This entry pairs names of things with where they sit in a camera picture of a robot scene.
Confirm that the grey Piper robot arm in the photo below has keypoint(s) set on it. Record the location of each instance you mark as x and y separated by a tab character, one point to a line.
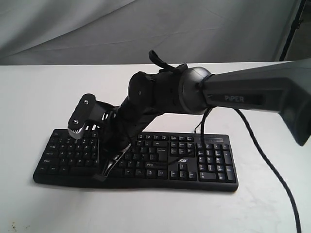
283	88

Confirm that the black tripod stand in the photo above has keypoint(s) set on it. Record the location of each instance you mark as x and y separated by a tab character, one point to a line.
295	25

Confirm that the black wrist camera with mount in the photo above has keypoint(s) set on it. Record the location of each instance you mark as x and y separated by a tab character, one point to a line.
88	112

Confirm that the black Acer keyboard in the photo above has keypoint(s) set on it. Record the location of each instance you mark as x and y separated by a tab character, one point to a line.
157	160

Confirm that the grey backdrop cloth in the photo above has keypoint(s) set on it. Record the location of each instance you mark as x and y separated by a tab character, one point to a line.
89	32

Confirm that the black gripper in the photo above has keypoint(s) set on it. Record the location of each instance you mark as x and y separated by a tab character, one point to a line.
122	127

